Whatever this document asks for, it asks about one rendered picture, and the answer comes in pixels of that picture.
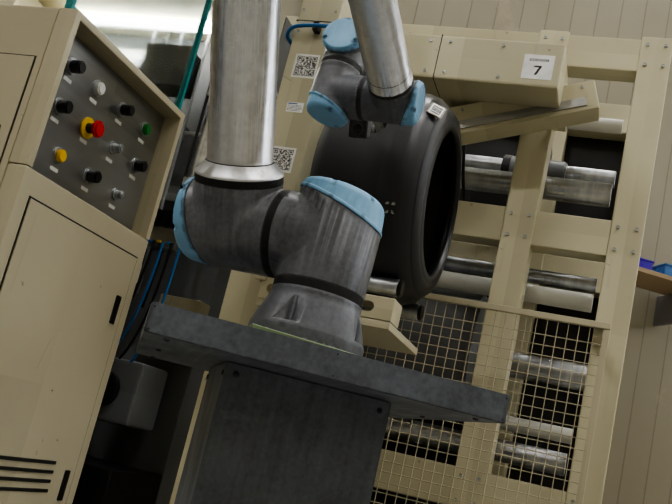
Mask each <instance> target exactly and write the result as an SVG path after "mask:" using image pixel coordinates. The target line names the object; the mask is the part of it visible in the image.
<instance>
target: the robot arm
mask: <svg viewBox="0 0 672 504"><path fill-rule="evenodd" d="M281 2H282V0H212V14H211V45H210V75H209V106H208V137H207V156H206V158H205V159H204V160H203V161H202V162H201V163H200V164H199V165H198V166H197V167H195V173H194V177H192V178H189V179H188V180H187V181H186V182H185V183H184V184H183V189H180V190H179V192H178V194H177V197H176V200H175V204H174V209H173V224H174V225H175V227H174V236H175V239H176V242H177V244H178V246H179V248H180V250H181V251H182V252H183V254H184V255H185V256H186V257H188V258H189V259H191V260H193V261H196V262H200V263H203V264H206V265H208V266H210V267H219V268H224V269H229V270H234V271H239V272H245V273H250V274H255V275H260V276H265V277H270V278H274V282H273V285H272V289H271V291H270V293H269V294H268V295H267V297H266V298H265V300H264V301H263V302H262V304H261V305H260V306H259V308H258V309H257V310H256V312H255V313H254V314H253V316H252V317H251V319H250V320H249V323H248V326H249V325H251V324H253V323H254V324H257V325H260V326H261V325H262V326H265V327H267V328H270V329H273V330H277V331H280V332H283V333H287V334H290V335H293V336H296V337H300V338H303V339H306V340H310V341H313V342H316V343H320V344H323V345H326V346H330V347H333V348H336V349H339V350H343V351H346V352H349V353H353V354H356V355H359V356H363V353H364V348H363V337H362V327H361V311H362V307H363V304H364V300H365V296H366V292H367V288H368V285H369V281H370V277H371V273H372V269H373V265H374V262H375V258H376V254H377V250H378V246H379V243H380V239H381V238H382V228H383V222H384V216H385V214H384V209H383V207H382V205H381V204H380V203H379V202H378V201H377V200H376V199H375V198H374V197H373V196H371V195H369V194H368V193H367V192H365V191H363V190H361V189H359V188H357V187H355V186H353V185H351V184H348V183H346V182H343V181H340V180H334V179H332V178H328V177H322V176H310V177H307V178H306V179H305V180H304V181H303V182H302V183H301V186H300V187H301V188H300V191H299V192H297V191H291V190H284V189H283V184H284V173H283V171H282V170H281V169H280V168H279V167H278V166H277V165H276V164H275V162H274V160H273V153H274V134H275V115H276V96H277V77H278V59H279V40H280V21H281ZM348 3H349V8H350V12H351V16H352V18H340V19H337V20H335V21H333V22H331V23H330V24H329V25H328V26H327V27H326V28H325V30H324V32H323V35H322V42H323V45H324V47H325V51H324V54H323V57H322V60H321V62H320V65H319V68H318V71H317V74H316V77H315V80H314V83H313V86H312V88H311V91H310V92H309V98H308V101H307V105H306V107H307V111H308V113H309V114H310V115H311V116H312V117H313V118H314V119H315V120H316V121H318V122H320V123H321V124H324V125H326V126H329V127H334V128H338V127H343V126H345V125H346V124H347V122H348V119H349V131H348V136H349V137H351V138H363V139H368V138H369V137H370V132H372V133H375V134H380V133H382V132H383V131H384V129H385V127H386V124H387V123H388V124H395V125H400V126H403V125H404V126H414V125H415V124H416V123H417V122H418V121H419V119H420V116H421V114H422V110H423V106H424V100H425V85H424V83H423V82H422V81H420V80H417V81H414V79H413V74H412V71H411V69H410V64H409V59H408V54H407V48H406V43H405V38H404V32H403V27H402V22H401V16H400V11H399V6H398V0H348ZM373 123H374V124H375V126H374V125H373Z"/></svg>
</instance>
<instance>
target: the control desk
mask: <svg viewBox="0 0 672 504"><path fill-rule="evenodd" d="M184 118H185V114H184V113H183V112H182V111H181V110H180V109H179V108H178V107H177V106H176V105H175V104H174V103H173V102H172V101H171V100H170V99H169V98H167V97H166V96H165V95H164V94H163V93H162V92H161V91H160V90H159V89H158V88H157V87H156V86H155V85H154V84H153V83H152V82H151V81H150V80H149V79H148V78H147V77H146V76H145V75H144V74H143V73H142V72H141V71H140V70H139V69H138V68H137V67H136V66H135V65H134V64H133V63H132V62H131V61H130V60H129V59H128V58H127V57H126V56H125V55H124V54H123V53H122V52H121V51H120V50H119V49H118V48H117V47H116V46H115V45H114V44H113V43H112V42H111V41H110V40H109V39H108V38H107V37H106V36H105V35H104V34H103V33H102V32H101V31H100V30H99V29H98V28H97V27H96V26H95V25H94V24H93V23H92V22H91V21H90V20H89V19H88V18H87V17H86V16H85V15H84V14H83V13H82V12H81V11H80V10H79V9H70V8H60V9H59V8H49V7H35V6H21V5H7V4H0V504H72V503H73V499H74V496H75V492H76V489H77V485H78V482H79V479H80V475H81V472H82V468H83V465H84V461H85V458H86V454H87V451H88V448H89V444H90V441H91V437H92V434H93V430H94V427H95V423H96V420H97V417H98V413H99V410H100V406H101V403H102V399H103V396H104V392H105V389H106V386H107V382H108V379H109V375H110V372H111V368H112V365H113V362H114V358H115V355H116V351H117V348H118V344H119V341H120V337H121V334H122V331H123V327H124V324H125V320H126V317H127V313H128V310H129V306H130V303H131V300H132V296H133V293H134V289H135V286H136V282H137V279H138V275H139V272H140V269H141V265H142V262H143V258H144V255H145V251H146V248H147V244H148V241H147V240H149V239H150V235H151V232H152V229H153V225H154V222H155V218H156V215H157V211H158V208H159V204H160V201H161V198H162V194H163V191H164V187H165V184H166V180H167V177H168V173H169V170H170V167H171V163H172V160H173V156H174V153H175V149H176V146H177V142H178V139H179V136H180V132H181V129H182V125H183V122H184Z"/></svg>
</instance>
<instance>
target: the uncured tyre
mask: <svg viewBox="0 0 672 504"><path fill-rule="evenodd" d="M432 102H434V103H436V104H438V105H440V106H442V107H443V108H445V109H446V111H445V112H444V114H443V115H442V117H441V118H440V119H439V118H438V117H436V116H434V115H432V114H430V113H428V112H426V111H427V110H428V108H429V107H430V105H431V104H432ZM348 131H349V119H348V122H347V124H346V125H345V126H343V127H338V128H334V127H329V126H326V125H325V126H324V128H323V130H322V133H321V135H320V138H319V141H318V144H317V147H316V150H315V154H314V158H313V162H312V167H311V172H310V176H322V177H328V178H333V179H341V180H348V181H355V183H351V182H346V183H348V184H351V185H353V186H355V187H357V188H359V189H361V190H363V191H365V192H367V193H368V194H369V195H371V196H373V197H374V198H375V199H376V200H377V201H378V202H379V203H380V204H381V205H382V207H383V209H384V201H385V199H390V200H397V206H396V215H395V216H386V215H385V216H384V222H383V228H382V238H381V239H380V243H379V246H378V250H377V254H376V258H375V262H374V265H373V269H372V273H371V275H375V276H381V277H387V278H393V279H399V280H403V281H404V283H405V287H404V293H403V295H402V297H400V298H399V297H392V296H387V295H381V294H375V293H369V292H366V294H370V295H376V296H382V297H388V298H393V299H396V300H397V302H398V303H399V304H400V305H409V304H414V303H416V302H417V301H419V300H420V299H422V298H423V297H425V296H426V295H428V294H429V293H430V292H431V291H432V290H433V289H434V288H435V286H436V284H437V282H438V280H439V278H440V276H441V273H442V271H443V268H444V265H445V262H446V259H447V256H448V252H449V248H450V245H451V240H452V236H453V231H454V226H455V221H456V215H457V209H458V202H459V194H460V184H461V169H462V142H461V132H460V126H459V122H458V119H457V117H456V115H455V113H454V112H453V111H452V110H451V109H450V108H449V106H448V105H447V104H446V103H445V102H444V100H443V99H441V98H438V97H436V96H433V95H431V94H425V100H424V106H423V110H422V114H421V116H420V119H419V121H418V122H417V123H416V124H415V125H414V126H404V125H403V126H400V125H395V124H388V123H387V124H386V127H385V129H384V131H383V132H382V133H380V134H375V133H372V132H370V137H369V138H368V139H363V138H351V137H349V136H348Z"/></svg>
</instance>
